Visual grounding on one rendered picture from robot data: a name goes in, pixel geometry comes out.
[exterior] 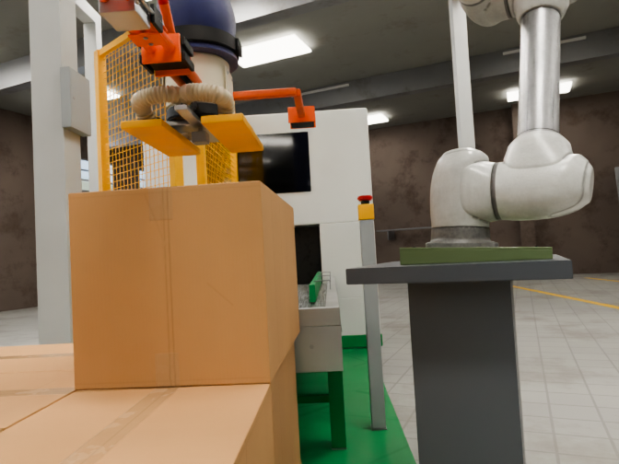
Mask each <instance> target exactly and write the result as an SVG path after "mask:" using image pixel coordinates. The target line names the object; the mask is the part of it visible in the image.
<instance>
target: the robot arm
mask: <svg viewBox="0 0 619 464"><path fill-rule="evenodd" d="M576 1H578V0H460V3H461V8H462V9H463V11H464V12H465V14H466V15H467V16H468V17H469V18H470V19H471V20H472V21H473V22H474V23H476V24H478V25H480V26H483V27H492V26H495V25H496V24H498V23H499V22H501V21H504V20H507V19H511V18H514V17H515V18H516V19H517V22H518V23H519V25H520V79H519V109H518V137H517V138H516V139H515V140H514V141H513V142H512V143H511V144H510V145H509V146H508V150H507V153H506V155H505V157H504V161H503V162H497V163H496V162H489V158H488V156H487V155H486V154H485V153H484V152H482V151H480V150H477V149H475V148H471V147H463V148H456V149H452V150H450V151H447V152H446V153H444V154H443V155H442V157H441V158H440V159H439V160H438V163H437V164H436V167H435V170H434V173H433V176H432V180H431V188H430V217H431V240H430V242H427V243H426V248H496V247H498V243H497V242H494V241H491V239H490V229H489V223H490V222H495V221H498V220H513V221H525V220H541V219H549V218H555V217H559V216H563V215H568V214H571V213H574V212H576V211H578V210H580V209H581V208H583V207H584V206H585V205H586V204H588V203H589V202H590V201H591V198H592V193H593V183H594V171H593V167H592V165H591V164H590V162H589V161H588V160H587V159H586V158H585V157H584V156H582V155H580V154H573V152H572V148H571V144H570V143H569V142H568V140H567V139H566V138H565V137H564V136H562V135H561V134H560V133H559V104H560V41H561V20H562V18H563V17H564V16H565V14H566V11H567V9H568V7H569V5H570V4H573V3H575V2H576Z"/></svg>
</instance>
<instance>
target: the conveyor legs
mask: <svg viewBox="0 0 619 464"><path fill-rule="evenodd" d="M328 388H329V393H318V394H297V395H298V404H300V403H322V402H329V404H330V421H331V438H332V450H346V432H345V401H344V385H343V371H333V372H328Z"/></svg>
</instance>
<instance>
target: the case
mask: <svg viewBox="0 0 619 464"><path fill-rule="evenodd" d="M68 204H69V232H70V260H71V287H72V315H73V343H74V369H75V389H76V390H83V389H135V388H161V387H187V386H213V385H238V384H264V383H271V381H272V380H273V378H274V375H275V374H276V372H277V370H278V368H279V367H280V365H281V364H282V362H283V361H284V359H285V357H286V355H287V353H288V351H289V349H290V348H291V346H292V344H293V343H294V341H295V339H296V338H297V337H298V334H299V332H300V329H299V313H298V278H297V262H296V244H295V228H294V210H293V207H292V206H290V205H289V204H288V203H287V202H285V201H284V200H283V199H282V198H280V197H279V196H278V195H277V194H275V193H274V192H273V191H272V190H270V189H269V188H268V187H267V186H265V185H264V184H263V183H262V182H260V181H259V180H256V181H242V182H228V183H214V184H200V185H186V186H172V187H158V188H144V189H131V190H117V191H90V192H76V193H69V194H68Z"/></svg>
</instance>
